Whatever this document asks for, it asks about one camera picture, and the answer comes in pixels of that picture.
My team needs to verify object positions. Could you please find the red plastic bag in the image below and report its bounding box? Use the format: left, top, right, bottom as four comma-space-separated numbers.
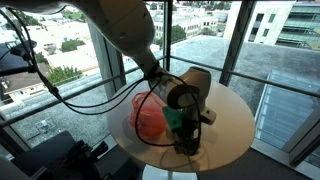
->
129, 91, 168, 141

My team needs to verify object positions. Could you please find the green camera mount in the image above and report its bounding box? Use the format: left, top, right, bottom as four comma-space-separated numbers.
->
161, 105, 186, 134

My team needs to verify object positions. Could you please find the black cable loop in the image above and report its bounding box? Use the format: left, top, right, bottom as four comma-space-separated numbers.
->
134, 71, 203, 148

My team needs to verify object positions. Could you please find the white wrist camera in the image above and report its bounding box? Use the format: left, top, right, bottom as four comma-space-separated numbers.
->
199, 106, 217, 126

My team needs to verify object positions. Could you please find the grey window railing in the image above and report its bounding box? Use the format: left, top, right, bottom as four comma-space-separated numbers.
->
0, 64, 148, 129

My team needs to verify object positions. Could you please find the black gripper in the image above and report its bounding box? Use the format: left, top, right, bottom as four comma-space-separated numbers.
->
172, 114, 203, 157

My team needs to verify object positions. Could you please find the black equipment cart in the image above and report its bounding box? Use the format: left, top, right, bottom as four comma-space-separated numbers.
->
11, 129, 110, 180

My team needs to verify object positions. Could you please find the black cable bundle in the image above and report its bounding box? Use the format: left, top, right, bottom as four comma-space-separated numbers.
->
0, 6, 158, 116

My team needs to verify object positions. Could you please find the black camera on stand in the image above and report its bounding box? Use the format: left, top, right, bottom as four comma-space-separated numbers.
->
9, 39, 38, 58

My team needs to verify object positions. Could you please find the dark metal window railing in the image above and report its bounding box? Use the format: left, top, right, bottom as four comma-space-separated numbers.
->
171, 54, 320, 100

